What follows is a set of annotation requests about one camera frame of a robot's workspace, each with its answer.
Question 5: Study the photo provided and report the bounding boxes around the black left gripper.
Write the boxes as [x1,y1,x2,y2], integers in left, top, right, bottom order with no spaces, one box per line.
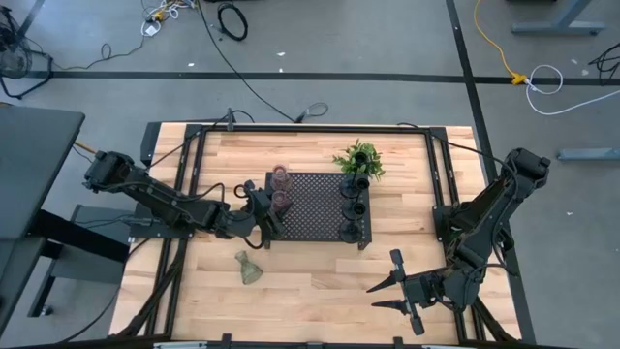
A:
[244,179,291,242]

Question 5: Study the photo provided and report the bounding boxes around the thin black fan cable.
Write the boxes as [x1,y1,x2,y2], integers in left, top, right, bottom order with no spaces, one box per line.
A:
[51,36,146,72]

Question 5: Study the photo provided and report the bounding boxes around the black desk top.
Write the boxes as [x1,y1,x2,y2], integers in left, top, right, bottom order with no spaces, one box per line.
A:
[0,102,86,335]

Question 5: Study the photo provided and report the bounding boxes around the grey table foot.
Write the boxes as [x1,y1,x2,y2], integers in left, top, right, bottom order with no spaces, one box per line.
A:
[555,147,620,163]

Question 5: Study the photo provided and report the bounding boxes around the medium black candlestick holder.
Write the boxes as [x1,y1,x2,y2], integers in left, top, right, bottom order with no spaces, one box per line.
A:
[341,174,372,222]

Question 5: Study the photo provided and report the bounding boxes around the black perforated metal shelf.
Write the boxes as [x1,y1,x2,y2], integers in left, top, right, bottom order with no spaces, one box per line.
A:
[261,172,373,257]

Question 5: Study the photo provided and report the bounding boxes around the pink glass candlestick holder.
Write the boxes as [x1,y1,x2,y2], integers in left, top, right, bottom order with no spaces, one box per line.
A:
[269,163,294,193]
[269,190,294,217]

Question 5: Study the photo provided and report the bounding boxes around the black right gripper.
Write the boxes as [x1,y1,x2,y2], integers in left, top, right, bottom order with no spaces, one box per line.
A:
[365,248,440,336]

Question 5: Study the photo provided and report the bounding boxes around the yellow extension cable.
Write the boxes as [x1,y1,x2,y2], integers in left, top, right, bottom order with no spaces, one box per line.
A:
[473,0,528,86]

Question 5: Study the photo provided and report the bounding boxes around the white cables with adapter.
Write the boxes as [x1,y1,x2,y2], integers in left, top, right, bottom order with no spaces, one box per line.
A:
[139,0,198,38]

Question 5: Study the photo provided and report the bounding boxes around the black floor fan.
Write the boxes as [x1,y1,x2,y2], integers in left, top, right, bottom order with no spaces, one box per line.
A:
[0,4,54,101]

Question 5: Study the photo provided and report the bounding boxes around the long black floor cable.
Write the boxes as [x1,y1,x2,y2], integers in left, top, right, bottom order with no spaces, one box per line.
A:
[196,0,297,123]

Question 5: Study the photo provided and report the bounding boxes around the grey table leg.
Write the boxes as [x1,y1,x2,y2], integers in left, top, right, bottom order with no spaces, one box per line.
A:
[511,0,607,37]

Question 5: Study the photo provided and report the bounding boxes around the grey desk base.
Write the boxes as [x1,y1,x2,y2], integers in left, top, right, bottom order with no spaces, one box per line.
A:
[27,203,131,319]

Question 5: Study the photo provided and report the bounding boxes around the tall black candlestick holder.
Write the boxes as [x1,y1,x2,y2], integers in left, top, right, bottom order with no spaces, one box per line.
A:
[338,149,370,199]

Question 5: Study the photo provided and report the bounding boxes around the short black candlestick holder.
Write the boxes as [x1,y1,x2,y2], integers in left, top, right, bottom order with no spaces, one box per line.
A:
[338,201,368,244]

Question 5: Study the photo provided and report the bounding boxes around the grey looped cable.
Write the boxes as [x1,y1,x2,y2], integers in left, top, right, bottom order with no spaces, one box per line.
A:
[293,101,330,124]

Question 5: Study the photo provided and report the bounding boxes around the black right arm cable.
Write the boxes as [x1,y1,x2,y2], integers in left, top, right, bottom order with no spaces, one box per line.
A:
[396,121,517,175]

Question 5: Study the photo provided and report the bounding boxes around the white power cable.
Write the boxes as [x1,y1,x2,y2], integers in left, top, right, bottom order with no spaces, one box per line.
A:
[525,64,620,116]

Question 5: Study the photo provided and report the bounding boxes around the black cable bundle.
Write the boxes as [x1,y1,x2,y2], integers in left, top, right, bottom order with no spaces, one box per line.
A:
[587,41,620,82]

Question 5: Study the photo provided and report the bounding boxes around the green artificial potted plant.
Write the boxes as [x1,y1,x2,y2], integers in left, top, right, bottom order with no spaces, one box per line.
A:
[331,139,387,183]

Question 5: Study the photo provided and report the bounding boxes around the green glass candlestick holder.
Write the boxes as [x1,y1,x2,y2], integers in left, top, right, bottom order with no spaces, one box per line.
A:
[234,249,264,286]

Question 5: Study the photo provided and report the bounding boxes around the coiled black cable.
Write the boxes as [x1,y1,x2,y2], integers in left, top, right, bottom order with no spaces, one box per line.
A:
[216,1,250,43]

